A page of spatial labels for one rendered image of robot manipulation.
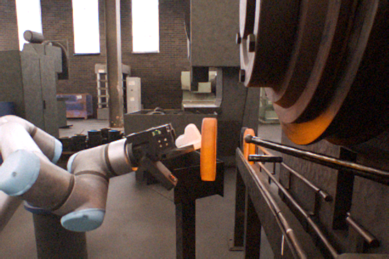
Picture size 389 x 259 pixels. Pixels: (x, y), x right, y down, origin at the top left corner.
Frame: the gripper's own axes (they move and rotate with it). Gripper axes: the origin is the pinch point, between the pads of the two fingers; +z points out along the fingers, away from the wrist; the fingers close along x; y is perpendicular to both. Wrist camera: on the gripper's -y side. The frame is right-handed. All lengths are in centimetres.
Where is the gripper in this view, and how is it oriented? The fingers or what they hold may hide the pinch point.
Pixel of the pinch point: (208, 141)
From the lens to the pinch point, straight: 66.7
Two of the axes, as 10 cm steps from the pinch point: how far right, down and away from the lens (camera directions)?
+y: -2.8, -9.5, -1.4
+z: 9.6, -2.7, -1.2
